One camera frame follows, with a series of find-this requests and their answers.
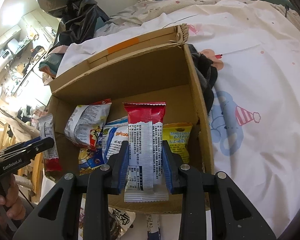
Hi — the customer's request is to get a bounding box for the white bed sheet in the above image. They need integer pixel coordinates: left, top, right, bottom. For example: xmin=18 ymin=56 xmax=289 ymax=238
xmin=66 ymin=0 xmax=300 ymax=237

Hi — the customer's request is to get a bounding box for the grey floral duvet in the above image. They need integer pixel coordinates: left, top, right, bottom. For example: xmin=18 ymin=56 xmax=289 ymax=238
xmin=94 ymin=0 xmax=221 ymax=37

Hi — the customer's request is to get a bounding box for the yellow snack bag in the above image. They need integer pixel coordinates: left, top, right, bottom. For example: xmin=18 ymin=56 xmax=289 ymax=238
xmin=162 ymin=122 xmax=192 ymax=164

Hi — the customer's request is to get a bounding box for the red white snack bar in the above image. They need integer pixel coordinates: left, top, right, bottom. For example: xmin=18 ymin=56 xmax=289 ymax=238
xmin=124 ymin=101 xmax=168 ymax=203

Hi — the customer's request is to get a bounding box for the white black character packet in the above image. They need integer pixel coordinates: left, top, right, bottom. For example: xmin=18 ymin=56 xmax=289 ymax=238
xmin=108 ymin=207 xmax=136 ymax=239

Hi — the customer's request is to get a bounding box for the white purple snack bar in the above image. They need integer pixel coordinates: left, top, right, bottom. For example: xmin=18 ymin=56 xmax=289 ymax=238
xmin=38 ymin=114 xmax=62 ymax=171

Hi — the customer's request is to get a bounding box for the blue cartoon snack bag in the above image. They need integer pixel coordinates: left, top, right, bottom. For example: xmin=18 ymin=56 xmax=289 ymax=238
xmin=78 ymin=146 xmax=104 ymax=175

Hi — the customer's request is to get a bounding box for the black plastic bag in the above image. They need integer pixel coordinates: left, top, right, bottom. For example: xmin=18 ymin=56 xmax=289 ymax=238
xmin=37 ymin=0 xmax=110 ymax=49

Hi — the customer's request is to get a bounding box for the white blue snack bag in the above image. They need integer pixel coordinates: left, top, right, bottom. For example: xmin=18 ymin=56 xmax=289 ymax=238
xmin=101 ymin=116 xmax=128 ymax=163

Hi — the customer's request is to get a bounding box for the brown cardboard box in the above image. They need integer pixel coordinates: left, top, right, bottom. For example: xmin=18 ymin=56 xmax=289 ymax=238
xmin=47 ymin=24 xmax=213 ymax=180

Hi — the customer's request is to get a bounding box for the white microwave oven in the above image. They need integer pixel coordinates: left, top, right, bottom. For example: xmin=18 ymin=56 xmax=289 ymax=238
xmin=0 ymin=49 xmax=13 ymax=72

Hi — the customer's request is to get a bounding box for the dark brown snack packet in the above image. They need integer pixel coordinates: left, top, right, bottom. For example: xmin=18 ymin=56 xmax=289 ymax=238
xmin=109 ymin=213 xmax=121 ymax=240

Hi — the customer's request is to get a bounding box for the white grey snack bag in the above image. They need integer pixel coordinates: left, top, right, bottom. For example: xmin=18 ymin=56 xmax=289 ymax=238
xmin=64 ymin=99 xmax=112 ymax=149

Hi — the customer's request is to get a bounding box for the dark grey cloth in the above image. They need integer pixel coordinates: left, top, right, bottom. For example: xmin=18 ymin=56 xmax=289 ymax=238
xmin=188 ymin=44 xmax=218 ymax=113

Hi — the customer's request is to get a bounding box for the person left hand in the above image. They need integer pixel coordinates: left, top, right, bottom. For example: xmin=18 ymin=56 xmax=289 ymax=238
xmin=0 ymin=174 xmax=26 ymax=220

